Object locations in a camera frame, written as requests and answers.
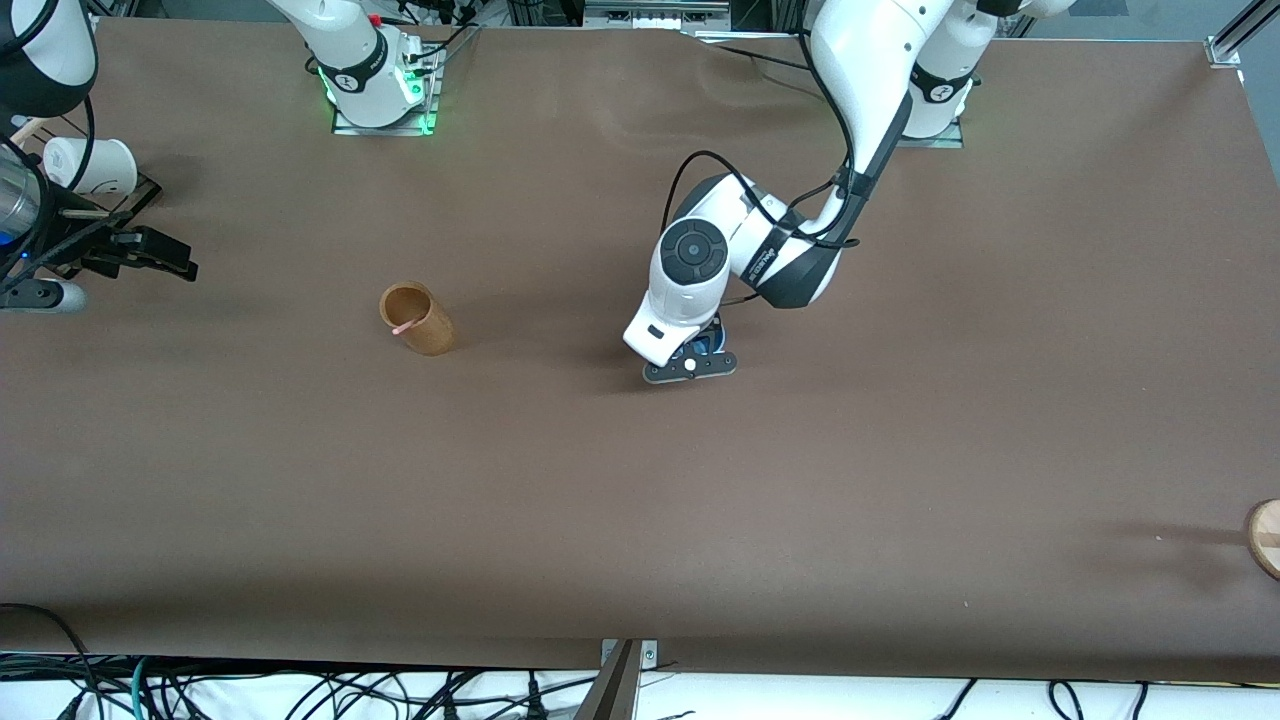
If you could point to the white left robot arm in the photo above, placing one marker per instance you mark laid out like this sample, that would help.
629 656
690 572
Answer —
870 60

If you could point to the round wooden disc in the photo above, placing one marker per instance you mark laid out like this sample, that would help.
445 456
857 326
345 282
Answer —
1265 540

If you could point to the brown bamboo chopstick holder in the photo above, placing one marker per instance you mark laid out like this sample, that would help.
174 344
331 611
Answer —
425 325

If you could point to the wooden stick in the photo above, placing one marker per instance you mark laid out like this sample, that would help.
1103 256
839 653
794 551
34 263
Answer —
28 128

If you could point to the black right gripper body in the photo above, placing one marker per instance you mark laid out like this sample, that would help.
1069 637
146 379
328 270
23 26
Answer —
88 250

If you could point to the white paper cup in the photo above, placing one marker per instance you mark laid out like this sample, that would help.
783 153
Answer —
95 165

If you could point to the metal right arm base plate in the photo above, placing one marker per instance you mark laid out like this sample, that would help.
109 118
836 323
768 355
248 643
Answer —
425 95

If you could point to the metal table edge bracket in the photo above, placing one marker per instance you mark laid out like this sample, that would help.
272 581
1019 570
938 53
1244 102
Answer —
625 675

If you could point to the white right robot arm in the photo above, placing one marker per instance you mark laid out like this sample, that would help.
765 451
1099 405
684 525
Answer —
350 60

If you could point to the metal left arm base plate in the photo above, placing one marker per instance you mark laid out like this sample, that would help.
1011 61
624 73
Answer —
950 135

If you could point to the aluminium frame profile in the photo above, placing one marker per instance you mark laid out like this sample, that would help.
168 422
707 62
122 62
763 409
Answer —
1235 35

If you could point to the pink chopstick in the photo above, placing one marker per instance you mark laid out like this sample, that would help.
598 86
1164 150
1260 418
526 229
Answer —
404 327

